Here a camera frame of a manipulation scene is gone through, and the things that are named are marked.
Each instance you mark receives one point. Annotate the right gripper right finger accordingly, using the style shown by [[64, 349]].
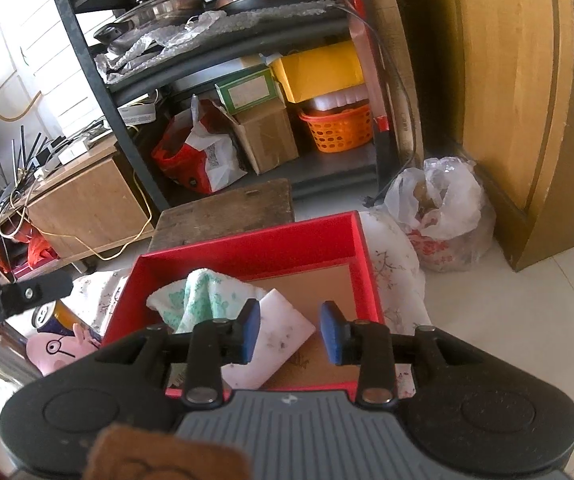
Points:
[[365, 344]]

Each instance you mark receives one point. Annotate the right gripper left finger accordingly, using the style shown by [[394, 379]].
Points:
[[213, 344]]

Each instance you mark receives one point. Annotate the mint green towel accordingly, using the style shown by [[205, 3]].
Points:
[[202, 296]]

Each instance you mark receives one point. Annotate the stainless steel thermos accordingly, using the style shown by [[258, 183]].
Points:
[[15, 366]]

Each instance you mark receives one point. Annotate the red plastic bag in cabinet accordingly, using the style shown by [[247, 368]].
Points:
[[32, 249]]

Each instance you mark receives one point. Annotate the pink pig plush toy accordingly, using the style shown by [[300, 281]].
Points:
[[61, 338]]

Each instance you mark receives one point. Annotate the red cardboard box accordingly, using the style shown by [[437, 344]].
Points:
[[308, 262]]

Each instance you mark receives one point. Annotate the floral white tablecloth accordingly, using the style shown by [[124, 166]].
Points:
[[400, 287]]

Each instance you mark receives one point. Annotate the black wifi router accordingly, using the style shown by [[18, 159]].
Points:
[[27, 152]]

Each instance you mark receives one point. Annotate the wooden TV cabinet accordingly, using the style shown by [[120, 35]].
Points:
[[91, 206]]

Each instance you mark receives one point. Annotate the dark wooden stool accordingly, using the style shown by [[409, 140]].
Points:
[[255, 207]]

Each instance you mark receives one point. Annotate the white plastic bag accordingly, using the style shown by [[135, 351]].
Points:
[[443, 209]]

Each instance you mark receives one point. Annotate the red and white bag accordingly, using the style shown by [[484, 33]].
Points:
[[198, 149]]

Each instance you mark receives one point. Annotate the orange plastic basket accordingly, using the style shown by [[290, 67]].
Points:
[[341, 130]]

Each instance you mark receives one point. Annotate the brown cardboard carton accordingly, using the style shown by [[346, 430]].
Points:
[[265, 134]]

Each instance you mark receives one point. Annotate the green small box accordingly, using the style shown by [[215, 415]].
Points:
[[238, 94]]

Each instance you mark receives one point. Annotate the black metal shelf rack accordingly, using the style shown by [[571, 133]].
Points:
[[264, 37]]

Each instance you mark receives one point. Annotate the yellow cardboard box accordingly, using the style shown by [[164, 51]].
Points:
[[312, 73]]

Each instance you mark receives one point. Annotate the wooden wardrobe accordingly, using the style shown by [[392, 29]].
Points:
[[495, 84]]

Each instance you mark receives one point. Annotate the steel pot with lid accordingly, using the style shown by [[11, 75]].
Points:
[[146, 17]]

